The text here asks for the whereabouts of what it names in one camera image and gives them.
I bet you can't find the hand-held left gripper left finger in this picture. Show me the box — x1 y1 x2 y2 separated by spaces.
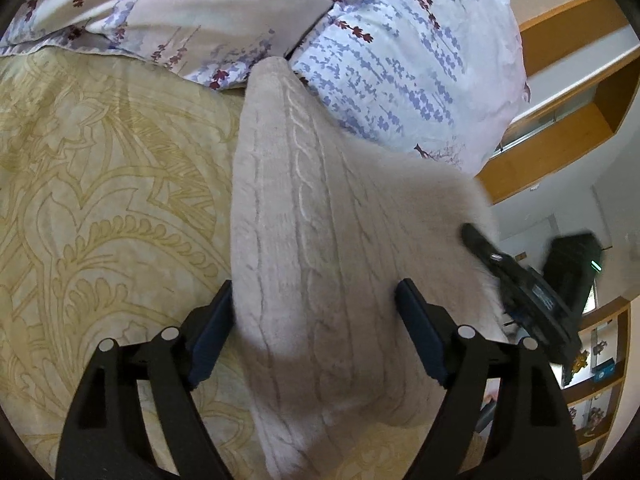
55 280 236 480

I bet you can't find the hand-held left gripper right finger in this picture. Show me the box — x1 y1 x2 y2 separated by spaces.
395 280 583 480

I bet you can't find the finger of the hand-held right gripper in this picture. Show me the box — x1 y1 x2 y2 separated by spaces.
460 222 508 275

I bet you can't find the yellow patterned bed sheet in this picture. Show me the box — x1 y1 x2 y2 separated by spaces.
0 50 481 480

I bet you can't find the blue tree-print pillow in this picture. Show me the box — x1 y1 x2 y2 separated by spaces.
287 0 532 177

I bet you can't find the pink floral pillow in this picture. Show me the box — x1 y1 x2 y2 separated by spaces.
0 0 401 92

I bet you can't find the wooden wall shelf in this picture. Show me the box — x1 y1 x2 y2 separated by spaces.
475 0 640 206
560 295 637 458

